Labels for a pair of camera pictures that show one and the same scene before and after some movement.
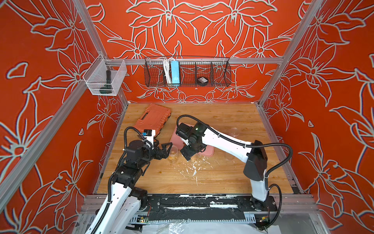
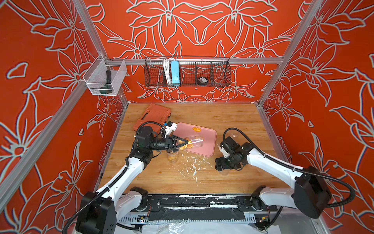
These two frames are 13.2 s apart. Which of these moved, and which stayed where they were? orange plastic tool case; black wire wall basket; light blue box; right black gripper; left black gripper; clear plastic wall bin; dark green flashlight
Moved: right black gripper; left black gripper
Stayed: clear plastic wall bin; dark green flashlight; black wire wall basket; orange plastic tool case; light blue box
